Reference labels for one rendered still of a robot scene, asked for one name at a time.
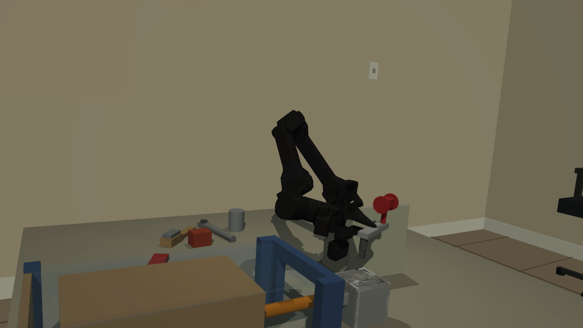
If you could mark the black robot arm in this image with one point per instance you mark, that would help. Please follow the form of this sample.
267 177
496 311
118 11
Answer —
292 131

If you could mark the grey cylinder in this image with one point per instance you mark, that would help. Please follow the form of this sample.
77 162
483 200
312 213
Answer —
236 220

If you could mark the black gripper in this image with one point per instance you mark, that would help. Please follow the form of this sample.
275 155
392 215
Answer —
338 248

